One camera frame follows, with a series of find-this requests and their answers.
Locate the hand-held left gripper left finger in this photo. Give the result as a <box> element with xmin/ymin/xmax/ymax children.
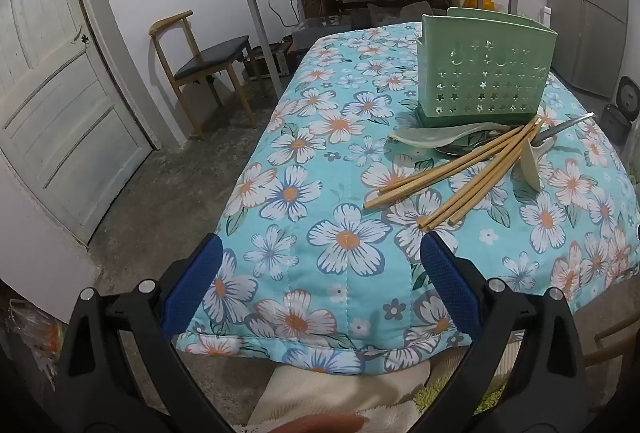
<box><xmin>52</xmin><ymin>233</ymin><xmax>238</xmax><ymax>433</ymax></box>

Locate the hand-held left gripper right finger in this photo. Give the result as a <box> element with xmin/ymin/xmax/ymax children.
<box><xmin>419</xmin><ymin>230</ymin><xmax>591</xmax><ymax>433</ymax></box>

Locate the bundle of bamboo chopsticks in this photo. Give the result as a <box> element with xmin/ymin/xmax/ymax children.
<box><xmin>363</xmin><ymin>116</ymin><xmax>546</xmax><ymax>231</ymax></box>

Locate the cream ceramic soup spoon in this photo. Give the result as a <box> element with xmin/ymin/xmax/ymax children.
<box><xmin>387</xmin><ymin>122</ymin><xmax>511</xmax><ymax>149</ymax></box>
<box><xmin>515</xmin><ymin>133</ymin><xmax>556</xmax><ymax>193</ymax></box>

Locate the metal spoon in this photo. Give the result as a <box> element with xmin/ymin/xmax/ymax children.
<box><xmin>435</xmin><ymin>112</ymin><xmax>596</xmax><ymax>158</ymax></box>

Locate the green plastic utensil holder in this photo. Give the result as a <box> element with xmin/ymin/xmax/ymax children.
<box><xmin>414</xmin><ymin>7</ymin><xmax>558</xmax><ymax>126</ymax></box>

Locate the cream and green shaggy rug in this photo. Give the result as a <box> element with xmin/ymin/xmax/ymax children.
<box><xmin>415</xmin><ymin>343</ymin><xmax>511</xmax><ymax>416</ymax></box>

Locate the clear bag with orange contents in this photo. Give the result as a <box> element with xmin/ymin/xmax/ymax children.
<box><xmin>5</xmin><ymin>298</ymin><xmax>66</xmax><ymax>389</ymax></box>

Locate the floral turquoise blanket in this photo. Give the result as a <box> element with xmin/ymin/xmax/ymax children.
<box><xmin>172</xmin><ymin>20</ymin><xmax>640</xmax><ymax>376</ymax></box>

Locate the light wooden chair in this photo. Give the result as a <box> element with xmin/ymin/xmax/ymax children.
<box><xmin>582</xmin><ymin>313</ymin><xmax>640</xmax><ymax>369</ymax></box>

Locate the person's bare foot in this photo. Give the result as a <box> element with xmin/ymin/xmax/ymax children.
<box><xmin>248</xmin><ymin>415</ymin><xmax>368</xmax><ymax>433</ymax></box>

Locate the white panelled door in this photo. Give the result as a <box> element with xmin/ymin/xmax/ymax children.
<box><xmin>0</xmin><ymin>0</ymin><xmax>153</xmax><ymax>246</ymax></box>

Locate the wooden chair with black seat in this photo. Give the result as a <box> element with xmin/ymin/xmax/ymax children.
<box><xmin>148</xmin><ymin>10</ymin><xmax>268</xmax><ymax>141</ymax></box>

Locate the crumpled clear plastic sheet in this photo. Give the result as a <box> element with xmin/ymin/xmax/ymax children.
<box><xmin>367</xmin><ymin>0</ymin><xmax>433</xmax><ymax>26</ymax></box>

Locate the clear plastic storage box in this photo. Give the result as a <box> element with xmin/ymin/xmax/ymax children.
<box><xmin>290</xmin><ymin>16</ymin><xmax>351</xmax><ymax>49</ymax></box>

